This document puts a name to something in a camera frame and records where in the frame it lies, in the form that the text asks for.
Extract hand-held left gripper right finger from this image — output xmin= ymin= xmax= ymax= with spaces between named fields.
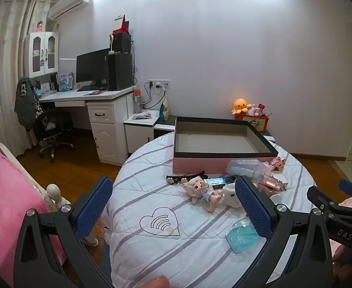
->
xmin=235 ymin=175 xmax=335 ymax=288

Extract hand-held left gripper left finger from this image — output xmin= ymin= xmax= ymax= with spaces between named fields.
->
xmin=13 ymin=176 xmax=114 ymax=288

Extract blue translucent plastic case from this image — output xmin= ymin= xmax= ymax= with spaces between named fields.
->
xmin=225 ymin=217 xmax=260 ymax=256

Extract pale pink-haired doll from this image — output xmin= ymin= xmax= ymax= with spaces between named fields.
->
xmin=181 ymin=177 xmax=225 ymax=214

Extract large pink black-rimmed box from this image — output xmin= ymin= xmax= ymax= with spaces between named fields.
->
xmin=173 ymin=116 xmax=280 ymax=176

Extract person's right hand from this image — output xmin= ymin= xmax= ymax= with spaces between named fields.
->
xmin=332 ymin=244 xmax=352 ymax=277

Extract person's left hand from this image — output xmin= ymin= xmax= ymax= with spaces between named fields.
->
xmin=141 ymin=276 xmax=170 ymax=288

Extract pink metallic toy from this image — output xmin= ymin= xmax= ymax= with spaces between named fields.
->
xmin=249 ymin=172 xmax=288 ymax=194

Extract clear plastic box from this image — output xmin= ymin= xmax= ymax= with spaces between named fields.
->
xmin=225 ymin=159 xmax=273 ymax=184

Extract pink toy figures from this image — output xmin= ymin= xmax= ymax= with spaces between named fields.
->
xmin=264 ymin=156 xmax=288 ymax=172

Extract white nightstand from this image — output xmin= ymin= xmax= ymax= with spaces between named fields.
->
xmin=124 ymin=110 xmax=162 ymax=157

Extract white desk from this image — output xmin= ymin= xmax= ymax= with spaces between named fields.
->
xmin=37 ymin=85 xmax=136 ymax=166

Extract red printed box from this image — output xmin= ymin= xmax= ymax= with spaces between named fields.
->
xmin=235 ymin=113 xmax=270 ymax=133

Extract black office chair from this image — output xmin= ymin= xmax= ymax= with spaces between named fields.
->
xmin=33 ymin=108 xmax=75 ymax=158

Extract pink plush toy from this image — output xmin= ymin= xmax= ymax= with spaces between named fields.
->
xmin=248 ymin=103 xmax=265 ymax=117

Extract orange octopus plush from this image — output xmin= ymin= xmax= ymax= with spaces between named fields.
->
xmin=231 ymin=98 xmax=253 ymax=115

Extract low black-topped cabinet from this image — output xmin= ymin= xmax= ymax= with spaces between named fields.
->
xmin=153 ymin=114 xmax=276 ymax=145

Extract bottle with red cap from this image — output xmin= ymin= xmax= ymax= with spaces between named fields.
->
xmin=133 ymin=88 xmax=143 ymax=114

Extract colourful snack bag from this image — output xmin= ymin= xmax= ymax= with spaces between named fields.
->
xmin=158 ymin=97 xmax=171 ymax=122

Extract grey patterned clothing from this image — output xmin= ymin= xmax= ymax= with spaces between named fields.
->
xmin=13 ymin=77 xmax=42 ymax=131

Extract blue and white box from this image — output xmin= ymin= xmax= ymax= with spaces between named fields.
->
xmin=59 ymin=72 xmax=75 ymax=92

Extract black computer tower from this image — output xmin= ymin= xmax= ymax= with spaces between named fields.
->
xmin=108 ymin=53 xmax=134 ymax=91

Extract black computer monitor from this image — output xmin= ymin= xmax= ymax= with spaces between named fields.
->
xmin=75 ymin=48 xmax=111 ymax=88

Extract black box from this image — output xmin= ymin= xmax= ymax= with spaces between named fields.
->
xmin=113 ymin=33 xmax=132 ymax=53

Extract beige curtain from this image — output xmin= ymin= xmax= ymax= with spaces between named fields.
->
xmin=0 ymin=0 xmax=52 ymax=157

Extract white glass-door cabinet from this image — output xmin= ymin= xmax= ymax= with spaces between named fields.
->
xmin=24 ymin=31 xmax=60 ymax=79

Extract red pointed ornament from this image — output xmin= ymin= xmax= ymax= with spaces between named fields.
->
xmin=113 ymin=14 xmax=130 ymax=34

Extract white air conditioner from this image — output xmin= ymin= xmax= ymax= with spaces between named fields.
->
xmin=48 ymin=0 xmax=88 ymax=20

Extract white wooden bed frame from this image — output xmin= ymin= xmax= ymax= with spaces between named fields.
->
xmin=0 ymin=136 xmax=67 ymax=216

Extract black power cable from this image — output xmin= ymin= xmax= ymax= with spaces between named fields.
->
xmin=141 ymin=82 xmax=165 ymax=110

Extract white wall outlet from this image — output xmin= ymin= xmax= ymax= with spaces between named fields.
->
xmin=147 ymin=79 xmax=171 ymax=90

